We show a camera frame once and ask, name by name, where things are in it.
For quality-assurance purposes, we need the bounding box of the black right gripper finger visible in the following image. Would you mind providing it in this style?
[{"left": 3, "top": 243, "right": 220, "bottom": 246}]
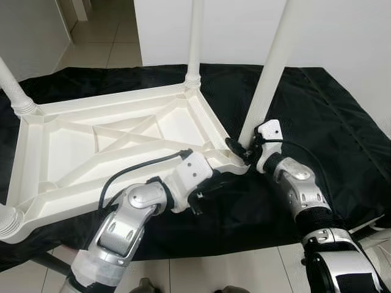
[{"left": 225, "top": 137, "right": 251, "bottom": 162}]

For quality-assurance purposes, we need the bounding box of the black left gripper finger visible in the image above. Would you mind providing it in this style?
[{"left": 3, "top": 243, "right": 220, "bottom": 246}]
[{"left": 205, "top": 174, "right": 242, "bottom": 193}]

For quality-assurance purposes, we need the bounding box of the white plastic children table top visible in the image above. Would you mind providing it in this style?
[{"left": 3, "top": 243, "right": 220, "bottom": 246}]
[{"left": 0, "top": 82, "right": 251, "bottom": 244}]

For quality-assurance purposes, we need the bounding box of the black fabric table cover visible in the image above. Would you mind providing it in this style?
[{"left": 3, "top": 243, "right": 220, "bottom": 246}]
[{"left": 0, "top": 63, "right": 391, "bottom": 272}]

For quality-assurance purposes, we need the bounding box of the grey robot left leg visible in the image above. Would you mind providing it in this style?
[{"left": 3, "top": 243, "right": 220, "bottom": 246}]
[{"left": 131, "top": 280, "right": 158, "bottom": 293}]

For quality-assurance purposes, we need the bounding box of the black metal table leg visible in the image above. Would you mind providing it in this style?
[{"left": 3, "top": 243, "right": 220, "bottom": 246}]
[
  {"left": 342, "top": 220, "right": 386, "bottom": 240},
  {"left": 31, "top": 253, "right": 71, "bottom": 275}
]

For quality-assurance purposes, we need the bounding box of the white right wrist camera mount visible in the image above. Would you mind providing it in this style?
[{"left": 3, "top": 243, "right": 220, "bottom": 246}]
[{"left": 254, "top": 119, "right": 285, "bottom": 175}]

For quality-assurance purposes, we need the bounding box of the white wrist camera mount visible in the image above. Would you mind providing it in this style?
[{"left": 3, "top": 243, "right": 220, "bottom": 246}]
[
  {"left": 254, "top": 119, "right": 285, "bottom": 175},
  {"left": 166, "top": 151, "right": 214, "bottom": 213}
]

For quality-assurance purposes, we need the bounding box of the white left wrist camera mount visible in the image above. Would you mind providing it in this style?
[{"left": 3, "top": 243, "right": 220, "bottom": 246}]
[{"left": 166, "top": 151, "right": 214, "bottom": 213}]

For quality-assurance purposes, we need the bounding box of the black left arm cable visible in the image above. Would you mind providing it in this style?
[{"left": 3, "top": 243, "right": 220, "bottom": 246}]
[{"left": 98, "top": 148, "right": 193, "bottom": 211}]

